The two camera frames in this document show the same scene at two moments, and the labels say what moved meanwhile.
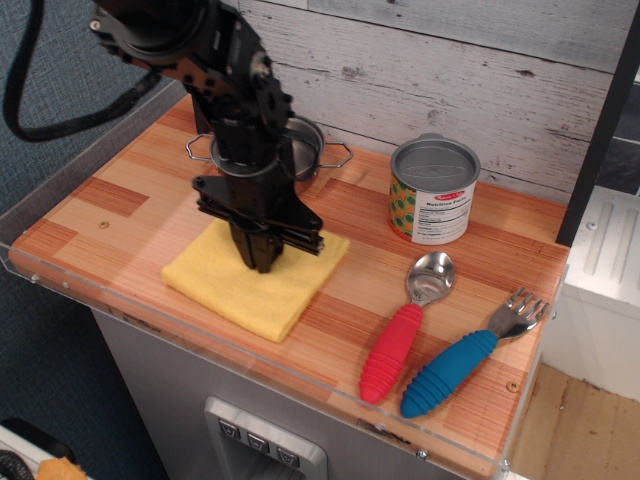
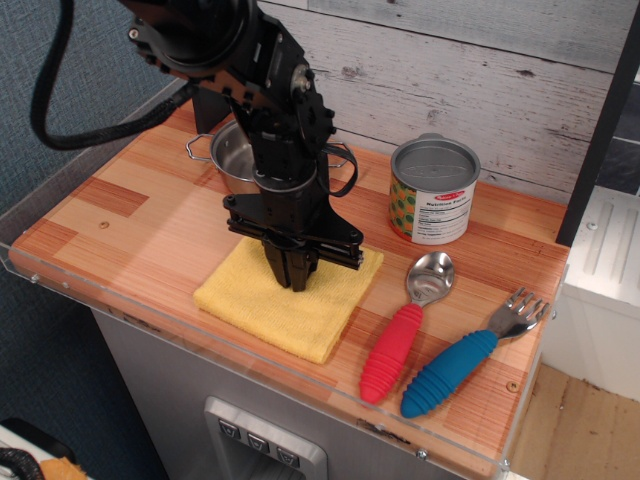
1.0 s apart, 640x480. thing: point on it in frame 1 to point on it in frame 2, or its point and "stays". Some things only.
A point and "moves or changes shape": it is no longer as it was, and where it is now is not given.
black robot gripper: [261, 194] to [294, 204]
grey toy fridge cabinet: [209, 420] stays
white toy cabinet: [595, 332] stays
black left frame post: [201, 117] stays
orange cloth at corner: [60, 469] stays
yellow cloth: [207, 271] moves or changes shape
